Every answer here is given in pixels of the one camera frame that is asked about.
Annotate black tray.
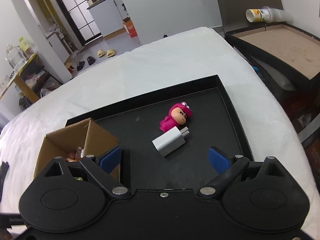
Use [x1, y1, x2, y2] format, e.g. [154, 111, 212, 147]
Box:
[64, 74, 255, 189]

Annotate clear water bottle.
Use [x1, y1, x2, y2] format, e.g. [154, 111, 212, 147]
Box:
[5, 44, 25, 70]

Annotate brown cardboard box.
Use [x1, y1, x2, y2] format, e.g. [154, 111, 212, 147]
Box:
[34, 118, 119, 177]

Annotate yellow white paper cup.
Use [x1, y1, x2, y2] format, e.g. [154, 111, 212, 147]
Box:
[245, 7, 293, 23]

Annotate black glass sliding door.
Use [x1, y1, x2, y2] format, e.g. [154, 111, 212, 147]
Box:
[56, 0, 101, 46]

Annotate white kitchen cabinet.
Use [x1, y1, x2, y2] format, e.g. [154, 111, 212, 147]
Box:
[87, 0, 127, 36]

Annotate white charger plug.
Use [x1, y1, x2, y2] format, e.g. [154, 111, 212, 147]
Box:
[152, 127, 189, 157]

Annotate brown haired doll figurine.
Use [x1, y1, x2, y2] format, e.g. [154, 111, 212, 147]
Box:
[66, 147, 84, 162]

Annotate pink hooded figurine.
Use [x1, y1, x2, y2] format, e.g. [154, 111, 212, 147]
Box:
[159, 101, 193, 132]

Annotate yellow slippers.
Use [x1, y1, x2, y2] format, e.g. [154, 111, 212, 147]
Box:
[97, 49, 116, 58]

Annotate black slippers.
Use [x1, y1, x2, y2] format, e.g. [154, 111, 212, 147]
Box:
[76, 56, 95, 72]

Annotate round white gold table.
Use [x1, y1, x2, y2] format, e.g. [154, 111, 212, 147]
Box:
[1, 52, 40, 103]

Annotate orange carton box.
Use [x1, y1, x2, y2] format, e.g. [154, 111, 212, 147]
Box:
[123, 17, 137, 38]

